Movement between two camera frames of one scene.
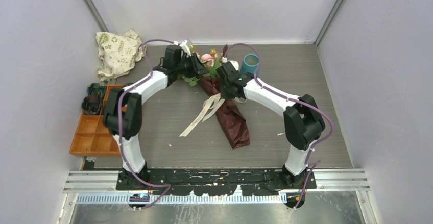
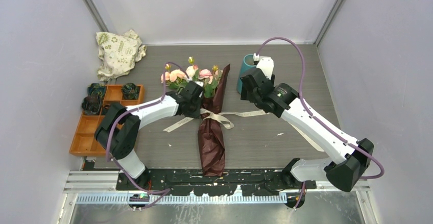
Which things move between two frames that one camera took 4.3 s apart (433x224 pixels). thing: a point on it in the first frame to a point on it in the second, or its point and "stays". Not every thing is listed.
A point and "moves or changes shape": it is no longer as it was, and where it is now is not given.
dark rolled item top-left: (97, 90) stays
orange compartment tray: (92, 138) stays
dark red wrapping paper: (231, 117) to (210, 138)
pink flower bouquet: (211, 62) moves or changes shape
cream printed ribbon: (210, 104) to (207, 114)
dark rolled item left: (92, 105) stays
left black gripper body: (188, 66) to (194, 112)
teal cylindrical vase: (249, 63) stays
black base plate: (203, 182) stays
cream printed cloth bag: (117, 54) stays
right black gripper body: (224, 91) to (247, 96)
